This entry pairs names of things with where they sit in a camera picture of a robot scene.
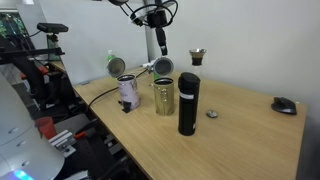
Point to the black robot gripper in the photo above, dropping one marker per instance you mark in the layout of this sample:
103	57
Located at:
155	20

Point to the light green metal canister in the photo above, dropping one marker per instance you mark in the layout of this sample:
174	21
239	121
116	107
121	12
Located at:
163	86

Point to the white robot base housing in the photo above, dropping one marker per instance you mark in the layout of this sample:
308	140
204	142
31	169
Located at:
24	153

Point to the glass carafe with metal funnel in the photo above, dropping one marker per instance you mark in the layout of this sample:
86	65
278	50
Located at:
197	57

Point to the green plastic bottle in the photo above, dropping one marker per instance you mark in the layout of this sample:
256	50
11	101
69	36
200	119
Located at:
110	55

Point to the black thermos bottle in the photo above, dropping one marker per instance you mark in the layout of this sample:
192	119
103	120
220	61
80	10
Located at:
188	84

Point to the purple white metal canister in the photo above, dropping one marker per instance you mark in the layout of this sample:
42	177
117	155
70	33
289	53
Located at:
126	83

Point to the white divider panel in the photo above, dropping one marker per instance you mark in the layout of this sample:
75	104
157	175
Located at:
95	29

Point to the black computer mouse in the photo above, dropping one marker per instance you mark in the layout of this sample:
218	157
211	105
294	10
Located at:
284	105

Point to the red plastic cup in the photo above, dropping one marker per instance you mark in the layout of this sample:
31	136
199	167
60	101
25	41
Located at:
46	126

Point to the black camera on stand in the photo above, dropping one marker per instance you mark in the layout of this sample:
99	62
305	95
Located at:
52	28

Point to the black metal stand frame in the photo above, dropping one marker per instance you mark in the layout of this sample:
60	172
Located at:
53	97

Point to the aluminium extrusion bracket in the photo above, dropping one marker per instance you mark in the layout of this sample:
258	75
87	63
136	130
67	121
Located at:
64	142

